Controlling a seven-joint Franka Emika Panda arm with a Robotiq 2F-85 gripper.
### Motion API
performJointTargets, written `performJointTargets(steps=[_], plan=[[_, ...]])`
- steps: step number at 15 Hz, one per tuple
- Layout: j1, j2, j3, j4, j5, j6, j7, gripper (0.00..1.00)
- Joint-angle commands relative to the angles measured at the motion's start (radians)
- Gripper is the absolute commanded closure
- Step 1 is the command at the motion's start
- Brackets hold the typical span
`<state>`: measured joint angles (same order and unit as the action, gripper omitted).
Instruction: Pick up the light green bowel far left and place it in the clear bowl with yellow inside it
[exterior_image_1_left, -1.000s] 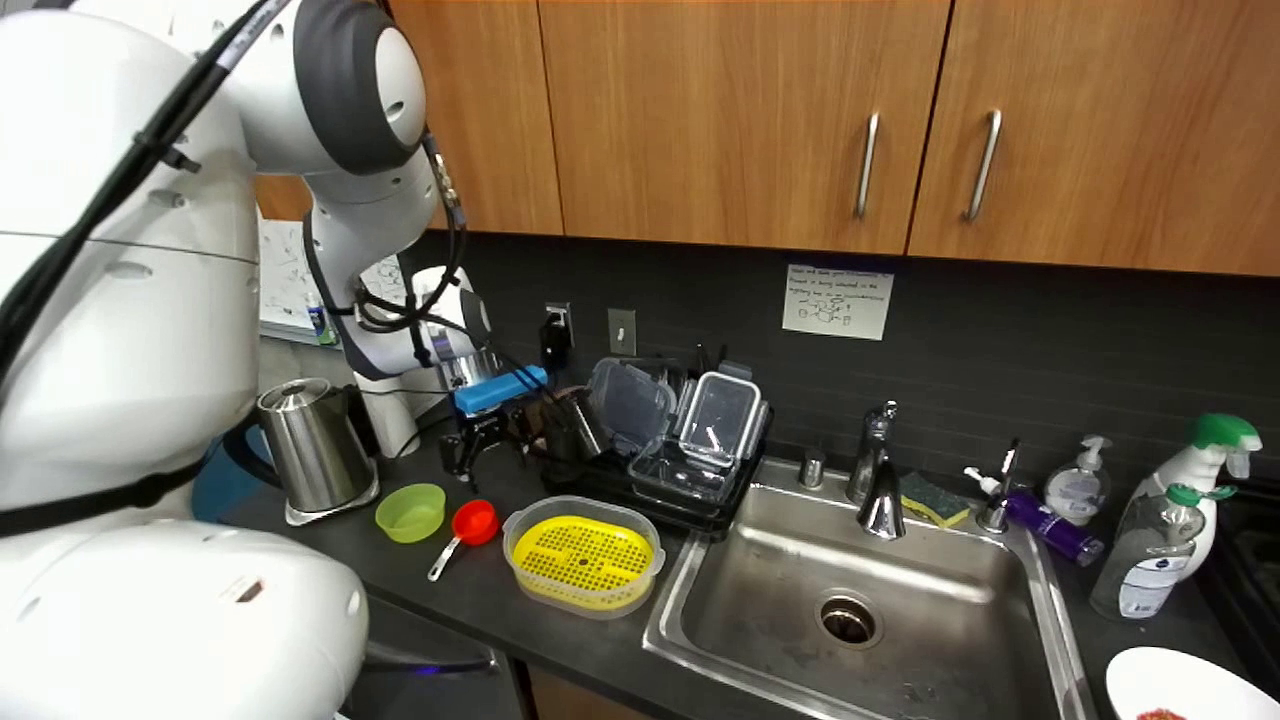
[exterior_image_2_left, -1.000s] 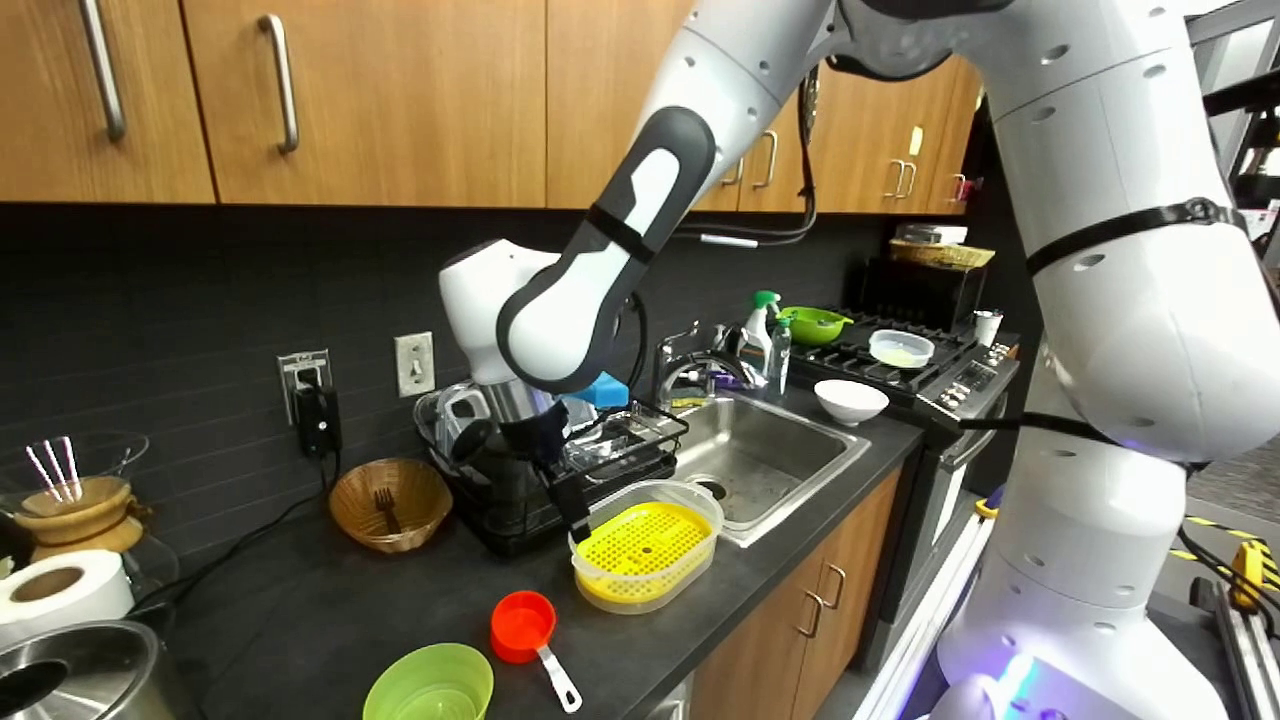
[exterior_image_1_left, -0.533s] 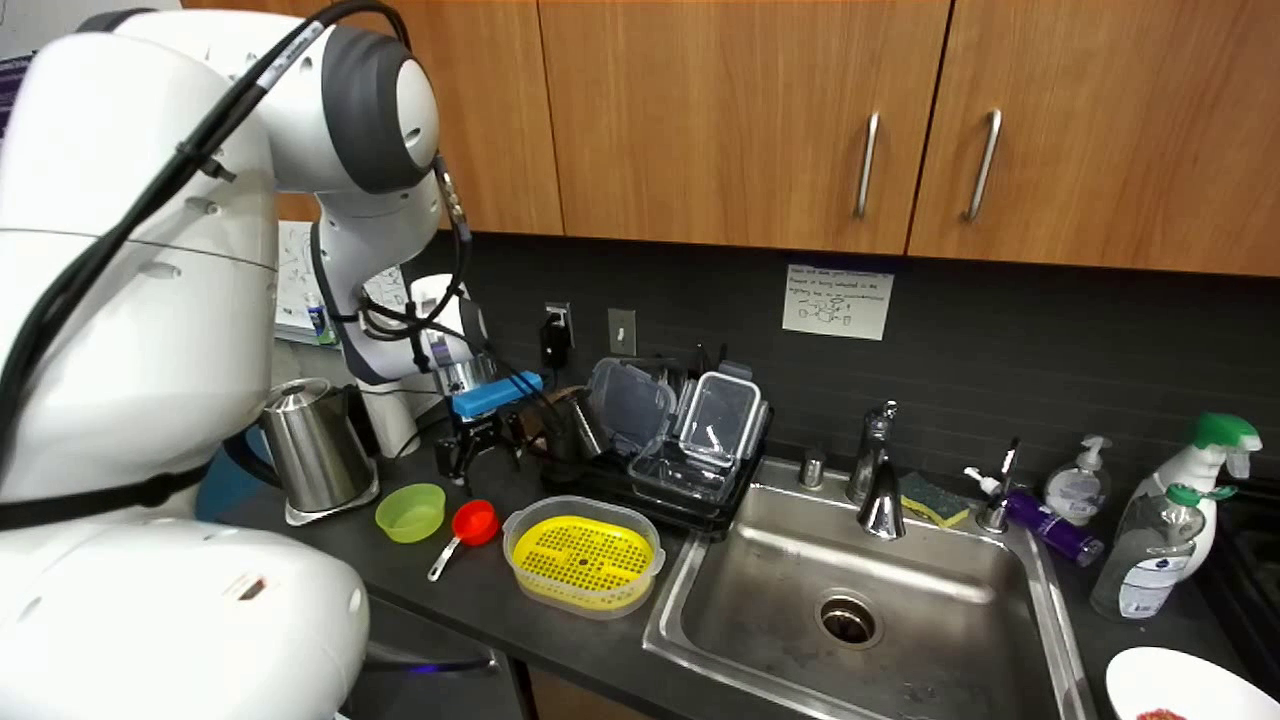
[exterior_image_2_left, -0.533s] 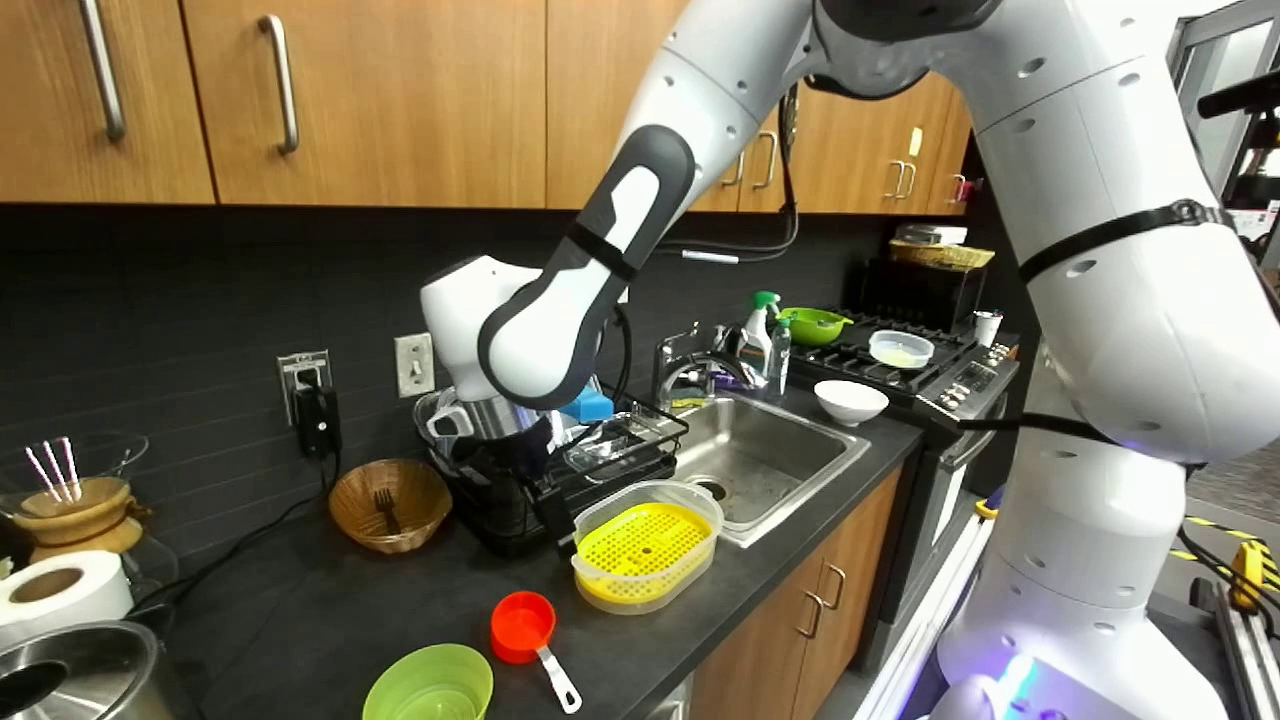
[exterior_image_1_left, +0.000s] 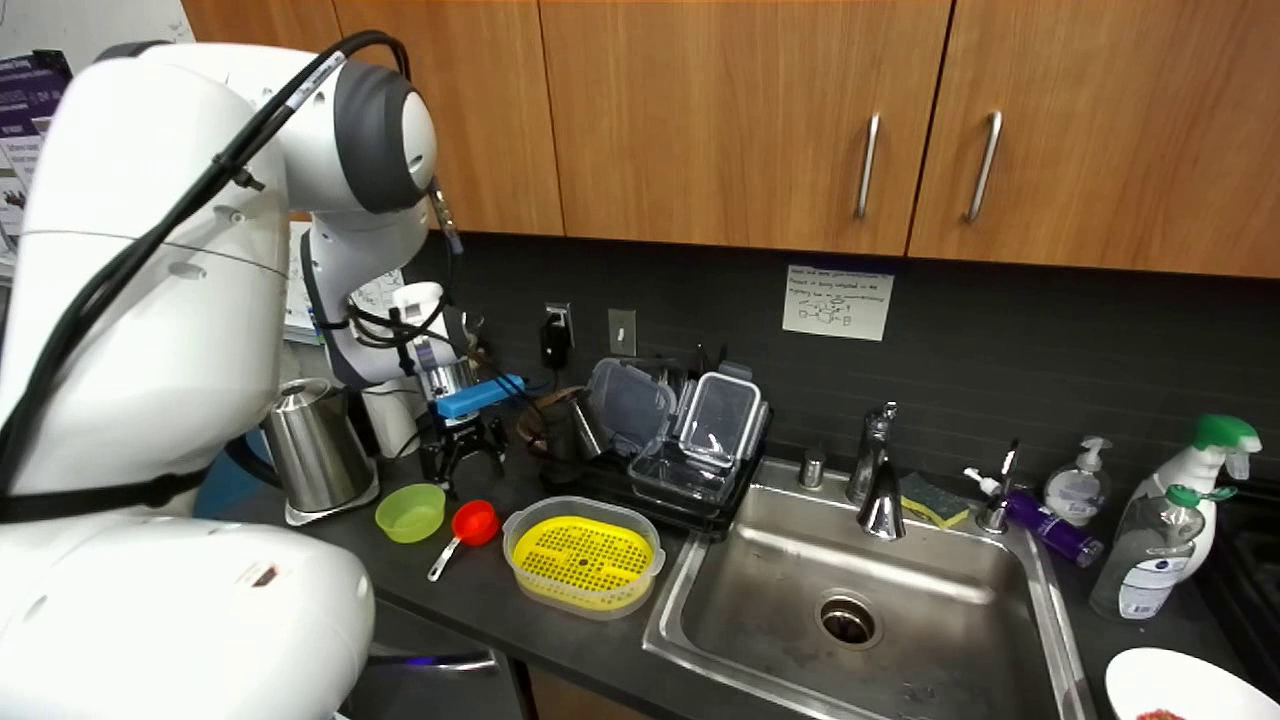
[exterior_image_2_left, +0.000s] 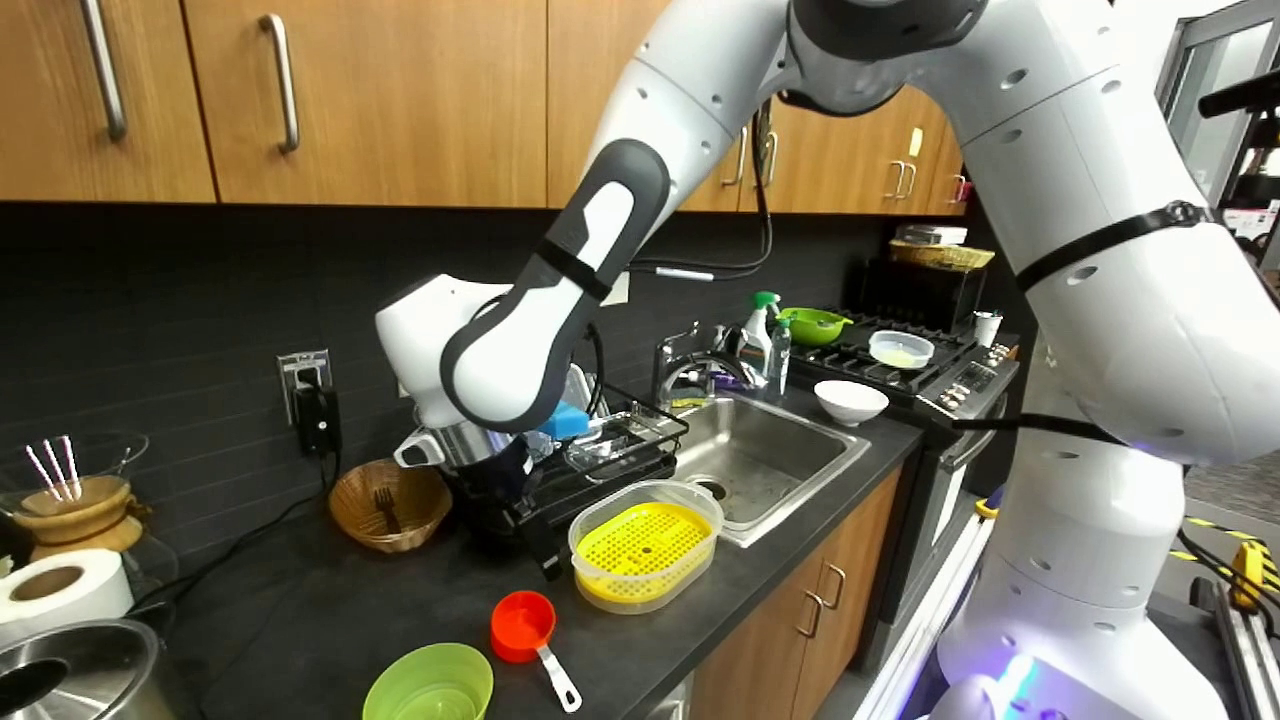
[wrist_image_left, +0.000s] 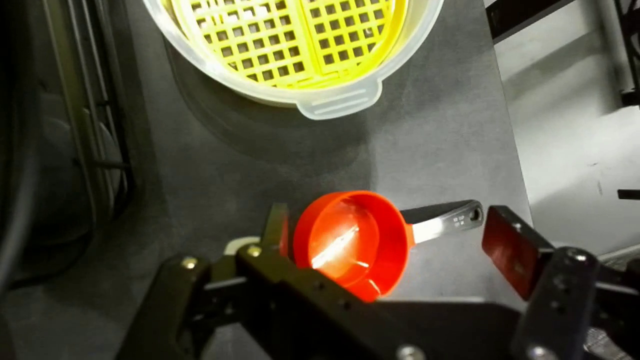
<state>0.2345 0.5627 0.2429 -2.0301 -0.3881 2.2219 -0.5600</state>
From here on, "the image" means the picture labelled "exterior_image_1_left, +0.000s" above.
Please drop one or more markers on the clear shallow food container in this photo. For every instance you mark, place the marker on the clear shallow food container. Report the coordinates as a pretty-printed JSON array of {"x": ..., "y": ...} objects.
[{"x": 681, "y": 478}]

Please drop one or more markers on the white switch plate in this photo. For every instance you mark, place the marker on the white switch plate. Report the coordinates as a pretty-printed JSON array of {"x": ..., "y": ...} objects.
[{"x": 620, "y": 330}]

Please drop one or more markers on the light green plastic bowl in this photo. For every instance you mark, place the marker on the light green plastic bowl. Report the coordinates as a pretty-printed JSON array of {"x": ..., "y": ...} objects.
[{"x": 408, "y": 514}]

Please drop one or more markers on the yellow green sponge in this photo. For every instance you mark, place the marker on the yellow green sponge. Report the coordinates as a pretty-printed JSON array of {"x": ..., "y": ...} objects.
[{"x": 937, "y": 500}]

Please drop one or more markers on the black dish rack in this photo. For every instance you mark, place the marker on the black dish rack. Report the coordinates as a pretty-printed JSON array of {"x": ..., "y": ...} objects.
[{"x": 681, "y": 500}]

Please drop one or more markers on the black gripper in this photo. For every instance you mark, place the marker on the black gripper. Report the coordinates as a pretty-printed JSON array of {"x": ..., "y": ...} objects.
[{"x": 467, "y": 432}]

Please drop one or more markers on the purple dish brush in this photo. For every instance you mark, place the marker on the purple dish brush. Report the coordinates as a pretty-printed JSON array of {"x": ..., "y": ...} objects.
[{"x": 1055, "y": 525}]

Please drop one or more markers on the white ceramic bowl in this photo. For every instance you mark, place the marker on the white ceramic bowl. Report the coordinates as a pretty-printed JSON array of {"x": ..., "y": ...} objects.
[{"x": 1182, "y": 686}]

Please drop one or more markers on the clear round plastic lid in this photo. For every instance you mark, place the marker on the clear round plastic lid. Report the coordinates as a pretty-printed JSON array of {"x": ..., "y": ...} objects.
[{"x": 628, "y": 402}]

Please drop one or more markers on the white spray bottle green top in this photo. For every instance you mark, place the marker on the white spray bottle green top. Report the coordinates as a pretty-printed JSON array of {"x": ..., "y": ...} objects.
[{"x": 1205, "y": 485}]

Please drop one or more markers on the white paper sign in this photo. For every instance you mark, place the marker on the white paper sign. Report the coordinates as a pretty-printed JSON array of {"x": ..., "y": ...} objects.
[{"x": 836, "y": 303}]

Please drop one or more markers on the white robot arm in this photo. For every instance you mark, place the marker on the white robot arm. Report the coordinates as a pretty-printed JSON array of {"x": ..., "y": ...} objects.
[{"x": 163, "y": 333}]

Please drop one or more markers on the chrome faucet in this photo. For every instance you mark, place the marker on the chrome faucet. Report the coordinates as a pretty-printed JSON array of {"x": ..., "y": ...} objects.
[{"x": 876, "y": 485}]

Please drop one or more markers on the purple box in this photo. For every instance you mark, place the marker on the purple box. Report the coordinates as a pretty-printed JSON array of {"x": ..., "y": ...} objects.
[{"x": 28, "y": 122}]

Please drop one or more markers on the stainless steel sink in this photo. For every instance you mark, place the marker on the stainless steel sink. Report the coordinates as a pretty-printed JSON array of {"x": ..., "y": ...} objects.
[{"x": 867, "y": 586}]

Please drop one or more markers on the clear soap pump bottle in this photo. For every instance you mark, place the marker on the clear soap pump bottle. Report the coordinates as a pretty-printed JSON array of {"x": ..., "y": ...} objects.
[{"x": 1082, "y": 485}]

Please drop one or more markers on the red measuring cup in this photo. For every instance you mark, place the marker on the red measuring cup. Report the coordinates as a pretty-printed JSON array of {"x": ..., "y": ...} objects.
[{"x": 472, "y": 523}]

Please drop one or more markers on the small chrome sink sprayer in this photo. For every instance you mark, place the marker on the small chrome sink sprayer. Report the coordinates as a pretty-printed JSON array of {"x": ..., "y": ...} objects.
[{"x": 998, "y": 485}]

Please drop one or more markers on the wooden cabinet door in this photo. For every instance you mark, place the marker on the wooden cabinet door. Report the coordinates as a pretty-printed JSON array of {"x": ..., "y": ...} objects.
[
  {"x": 1132, "y": 122},
  {"x": 492, "y": 122},
  {"x": 722, "y": 122},
  {"x": 261, "y": 19}
]

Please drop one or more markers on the yellow strainer insert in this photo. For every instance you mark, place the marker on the yellow strainer insert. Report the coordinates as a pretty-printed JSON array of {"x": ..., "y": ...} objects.
[{"x": 583, "y": 556}]

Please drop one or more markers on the clear rectangular food container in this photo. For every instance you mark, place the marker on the clear rectangular food container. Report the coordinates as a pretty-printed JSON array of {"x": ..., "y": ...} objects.
[{"x": 722, "y": 419}]

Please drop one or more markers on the stainless steel kettle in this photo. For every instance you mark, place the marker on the stainless steel kettle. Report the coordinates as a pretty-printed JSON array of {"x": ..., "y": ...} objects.
[{"x": 318, "y": 460}]

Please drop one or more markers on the clear bottle green cap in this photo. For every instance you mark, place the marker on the clear bottle green cap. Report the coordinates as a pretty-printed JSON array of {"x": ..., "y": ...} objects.
[{"x": 1146, "y": 566}]

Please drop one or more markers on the black power plug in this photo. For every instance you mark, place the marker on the black power plug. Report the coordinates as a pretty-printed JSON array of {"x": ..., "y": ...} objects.
[{"x": 554, "y": 342}]

